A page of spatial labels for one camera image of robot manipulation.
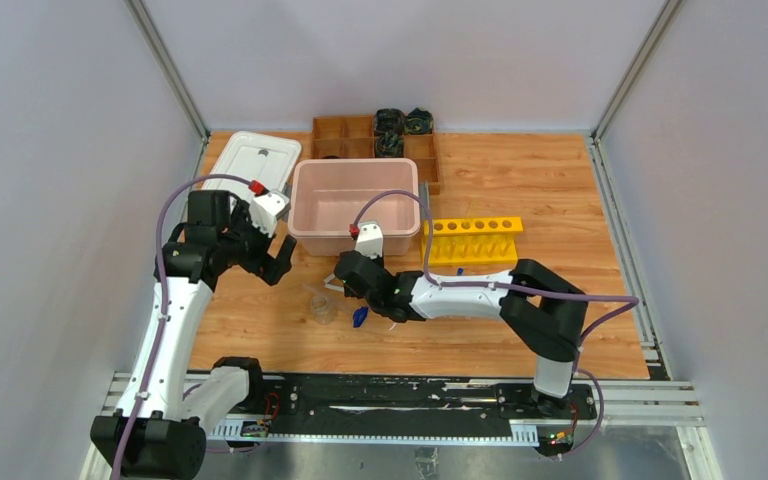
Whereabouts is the small glass beaker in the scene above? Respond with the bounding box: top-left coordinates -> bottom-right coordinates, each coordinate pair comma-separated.
310,295 -> 335,325

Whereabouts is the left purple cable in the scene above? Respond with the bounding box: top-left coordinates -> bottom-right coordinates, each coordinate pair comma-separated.
110,174 -> 266,480

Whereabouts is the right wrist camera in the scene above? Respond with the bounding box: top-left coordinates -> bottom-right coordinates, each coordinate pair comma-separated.
349,221 -> 384,260

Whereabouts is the pink plastic storage bin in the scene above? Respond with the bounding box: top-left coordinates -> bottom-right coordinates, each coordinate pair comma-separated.
288,158 -> 420,256

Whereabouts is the white clay triangle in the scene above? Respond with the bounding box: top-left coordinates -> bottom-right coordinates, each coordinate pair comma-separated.
323,273 -> 344,293

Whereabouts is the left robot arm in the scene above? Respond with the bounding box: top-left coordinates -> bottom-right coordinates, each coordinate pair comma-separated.
90,190 -> 296,479

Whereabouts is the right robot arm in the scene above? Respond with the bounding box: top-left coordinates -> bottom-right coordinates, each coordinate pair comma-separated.
334,251 -> 589,418

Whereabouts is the white plastic bin lid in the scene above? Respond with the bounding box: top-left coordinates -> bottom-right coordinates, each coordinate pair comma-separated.
209,131 -> 302,199

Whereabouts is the purple cable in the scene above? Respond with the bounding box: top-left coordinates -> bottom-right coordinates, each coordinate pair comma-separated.
110,174 -> 266,480
350,190 -> 641,372

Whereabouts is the yellow test tube rack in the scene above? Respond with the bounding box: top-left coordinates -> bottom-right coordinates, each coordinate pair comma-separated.
420,217 -> 524,267

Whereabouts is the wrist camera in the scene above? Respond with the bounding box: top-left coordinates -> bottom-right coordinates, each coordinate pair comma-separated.
249,193 -> 290,238
349,221 -> 384,260

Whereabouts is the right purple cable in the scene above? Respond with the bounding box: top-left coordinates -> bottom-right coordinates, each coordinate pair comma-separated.
350,190 -> 641,372

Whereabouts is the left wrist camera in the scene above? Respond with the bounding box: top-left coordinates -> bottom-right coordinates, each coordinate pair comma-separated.
249,193 -> 290,238

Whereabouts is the blue test tube clamp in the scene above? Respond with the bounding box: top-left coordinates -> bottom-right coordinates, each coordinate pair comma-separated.
352,307 -> 369,328

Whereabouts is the wooden compartment tray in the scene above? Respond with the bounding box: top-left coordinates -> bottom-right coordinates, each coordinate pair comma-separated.
310,115 -> 443,195

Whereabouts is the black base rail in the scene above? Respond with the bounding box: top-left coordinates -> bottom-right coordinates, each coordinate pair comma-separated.
102,370 -> 707,446

